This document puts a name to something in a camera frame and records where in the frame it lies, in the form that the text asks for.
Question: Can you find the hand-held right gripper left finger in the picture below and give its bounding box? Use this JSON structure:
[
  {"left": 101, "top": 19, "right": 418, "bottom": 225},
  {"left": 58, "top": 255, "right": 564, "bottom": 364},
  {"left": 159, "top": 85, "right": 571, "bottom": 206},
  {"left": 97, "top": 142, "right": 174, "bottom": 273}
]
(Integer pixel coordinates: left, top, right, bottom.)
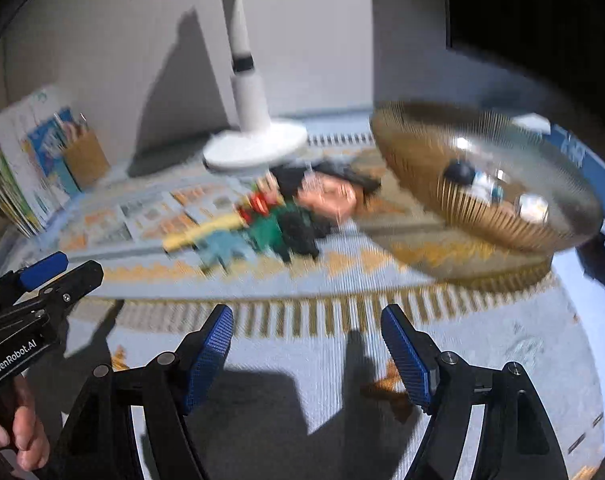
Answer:
[{"left": 47, "top": 305, "right": 234, "bottom": 480}]

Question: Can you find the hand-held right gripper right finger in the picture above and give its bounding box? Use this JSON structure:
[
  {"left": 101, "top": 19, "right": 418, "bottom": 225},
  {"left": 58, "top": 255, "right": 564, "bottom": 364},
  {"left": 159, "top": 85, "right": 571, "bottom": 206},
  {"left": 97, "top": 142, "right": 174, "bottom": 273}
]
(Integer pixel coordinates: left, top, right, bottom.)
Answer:
[{"left": 381, "top": 304, "right": 570, "bottom": 480}]

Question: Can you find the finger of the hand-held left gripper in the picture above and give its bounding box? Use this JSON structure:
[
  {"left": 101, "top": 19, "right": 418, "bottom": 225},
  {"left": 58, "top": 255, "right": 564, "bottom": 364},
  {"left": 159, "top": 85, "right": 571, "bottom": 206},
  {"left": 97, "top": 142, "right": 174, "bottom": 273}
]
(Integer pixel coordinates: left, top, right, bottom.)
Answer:
[
  {"left": 12, "top": 260, "right": 104, "bottom": 332},
  {"left": 0, "top": 252, "right": 69, "bottom": 313}
]

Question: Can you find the yellow rectangular block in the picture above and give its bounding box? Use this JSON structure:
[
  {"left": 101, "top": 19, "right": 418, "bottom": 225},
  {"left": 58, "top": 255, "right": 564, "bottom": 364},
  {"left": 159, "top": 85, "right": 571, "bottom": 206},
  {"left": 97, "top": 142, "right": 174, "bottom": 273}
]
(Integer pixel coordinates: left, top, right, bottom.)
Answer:
[{"left": 162, "top": 215, "right": 243, "bottom": 253}]

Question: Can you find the green toy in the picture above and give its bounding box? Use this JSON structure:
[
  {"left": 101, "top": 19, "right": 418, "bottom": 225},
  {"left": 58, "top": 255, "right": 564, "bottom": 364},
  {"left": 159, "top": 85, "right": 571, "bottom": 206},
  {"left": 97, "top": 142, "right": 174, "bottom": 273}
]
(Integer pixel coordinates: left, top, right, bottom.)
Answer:
[{"left": 247, "top": 205, "right": 294, "bottom": 257}]

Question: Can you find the red black-haired action figure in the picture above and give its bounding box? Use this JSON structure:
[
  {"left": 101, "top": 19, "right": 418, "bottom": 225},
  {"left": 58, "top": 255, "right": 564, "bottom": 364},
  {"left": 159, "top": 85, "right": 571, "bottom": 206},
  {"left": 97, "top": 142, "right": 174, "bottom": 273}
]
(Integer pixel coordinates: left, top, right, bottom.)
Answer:
[{"left": 195, "top": 160, "right": 383, "bottom": 273}]

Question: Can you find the black helmet white figurine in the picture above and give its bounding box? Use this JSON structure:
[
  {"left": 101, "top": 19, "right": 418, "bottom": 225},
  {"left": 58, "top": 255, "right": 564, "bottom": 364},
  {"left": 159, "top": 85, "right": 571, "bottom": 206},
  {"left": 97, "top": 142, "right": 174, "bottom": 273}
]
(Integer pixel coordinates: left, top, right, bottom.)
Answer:
[{"left": 442, "top": 159, "right": 503, "bottom": 206}]

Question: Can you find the white charger cube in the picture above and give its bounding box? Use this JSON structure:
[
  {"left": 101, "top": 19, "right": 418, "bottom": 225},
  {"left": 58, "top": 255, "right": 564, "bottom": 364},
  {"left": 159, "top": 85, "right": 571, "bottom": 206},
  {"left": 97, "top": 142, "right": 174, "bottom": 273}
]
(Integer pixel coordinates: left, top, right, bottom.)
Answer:
[{"left": 515, "top": 195, "right": 550, "bottom": 223}]

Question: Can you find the amber ribbed glass bowl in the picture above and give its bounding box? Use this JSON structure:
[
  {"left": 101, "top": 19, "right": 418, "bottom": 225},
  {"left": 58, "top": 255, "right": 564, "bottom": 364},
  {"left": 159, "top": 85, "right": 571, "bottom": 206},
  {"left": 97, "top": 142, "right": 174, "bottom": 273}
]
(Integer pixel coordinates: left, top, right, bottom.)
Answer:
[{"left": 371, "top": 101, "right": 605, "bottom": 253}]

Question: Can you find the person's left hand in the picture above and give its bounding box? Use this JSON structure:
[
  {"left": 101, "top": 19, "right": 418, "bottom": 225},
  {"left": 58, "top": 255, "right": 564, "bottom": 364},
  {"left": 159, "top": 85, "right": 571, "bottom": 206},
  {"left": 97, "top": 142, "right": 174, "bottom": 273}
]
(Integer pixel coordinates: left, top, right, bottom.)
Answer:
[{"left": 0, "top": 374, "right": 52, "bottom": 472}]

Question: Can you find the row of books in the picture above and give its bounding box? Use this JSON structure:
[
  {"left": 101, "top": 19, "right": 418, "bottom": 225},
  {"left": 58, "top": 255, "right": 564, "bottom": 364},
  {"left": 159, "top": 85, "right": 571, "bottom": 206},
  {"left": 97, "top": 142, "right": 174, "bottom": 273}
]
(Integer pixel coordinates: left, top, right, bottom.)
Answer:
[{"left": 0, "top": 85, "right": 83, "bottom": 238}]

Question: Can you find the wooden pen holder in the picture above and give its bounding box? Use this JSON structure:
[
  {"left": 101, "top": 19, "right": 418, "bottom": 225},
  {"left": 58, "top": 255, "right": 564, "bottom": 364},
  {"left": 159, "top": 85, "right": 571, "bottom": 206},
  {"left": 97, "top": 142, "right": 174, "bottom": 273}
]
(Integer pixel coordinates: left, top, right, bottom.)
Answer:
[{"left": 61, "top": 127, "right": 110, "bottom": 192}]

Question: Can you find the patterned woven mat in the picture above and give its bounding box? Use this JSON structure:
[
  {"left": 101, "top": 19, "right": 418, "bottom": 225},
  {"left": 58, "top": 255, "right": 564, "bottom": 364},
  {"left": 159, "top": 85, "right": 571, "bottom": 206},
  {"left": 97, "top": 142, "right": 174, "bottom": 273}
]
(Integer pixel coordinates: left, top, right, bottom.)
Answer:
[{"left": 0, "top": 110, "right": 605, "bottom": 480}]

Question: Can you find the white desk lamp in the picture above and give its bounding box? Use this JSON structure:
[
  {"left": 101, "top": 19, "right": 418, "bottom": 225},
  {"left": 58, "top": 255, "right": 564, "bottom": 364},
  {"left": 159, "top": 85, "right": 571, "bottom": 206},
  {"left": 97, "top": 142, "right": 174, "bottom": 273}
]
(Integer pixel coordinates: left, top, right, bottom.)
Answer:
[{"left": 202, "top": 0, "right": 309, "bottom": 173}]

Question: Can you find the blue printed box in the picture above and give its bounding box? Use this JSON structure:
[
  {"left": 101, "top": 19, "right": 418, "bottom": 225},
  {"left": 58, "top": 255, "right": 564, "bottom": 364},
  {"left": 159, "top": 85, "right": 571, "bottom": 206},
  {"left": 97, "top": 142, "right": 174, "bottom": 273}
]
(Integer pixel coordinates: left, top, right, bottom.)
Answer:
[{"left": 512, "top": 115, "right": 605, "bottom": 196}]

